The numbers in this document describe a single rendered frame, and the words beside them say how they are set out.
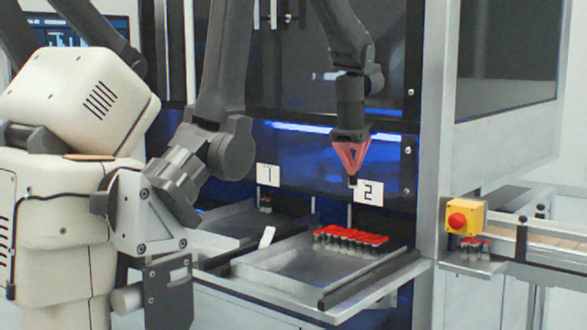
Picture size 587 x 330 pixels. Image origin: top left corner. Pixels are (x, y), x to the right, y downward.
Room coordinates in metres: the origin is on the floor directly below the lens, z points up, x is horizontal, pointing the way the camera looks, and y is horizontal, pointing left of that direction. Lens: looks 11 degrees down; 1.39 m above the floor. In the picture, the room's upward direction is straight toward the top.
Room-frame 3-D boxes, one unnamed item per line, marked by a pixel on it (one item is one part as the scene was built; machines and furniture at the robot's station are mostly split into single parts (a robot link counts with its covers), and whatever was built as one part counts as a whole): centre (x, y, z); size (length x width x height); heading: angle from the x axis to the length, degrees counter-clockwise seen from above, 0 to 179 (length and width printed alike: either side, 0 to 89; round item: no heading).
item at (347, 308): (1.48, 0.04, 0.87); 0.70 x 0.48 x 0.02; 51
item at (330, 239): (1.43, -0.14, 0.90); 0.18 x 0.02 x 0.05; 51
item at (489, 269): (1.39, -0.44, 0.87); 0.14 x 0.13 x 0.02; 141
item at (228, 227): (1.64, 0.13, 0.90); 0.34 x 0.26 x 0.04; 141
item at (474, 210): (1.37, -0.41, 0.99); 0.08 x 0.07 x 0.07; 141
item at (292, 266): (1.34, -0.07, 0.90); 0.34 x 0.26 x 0.04; 141
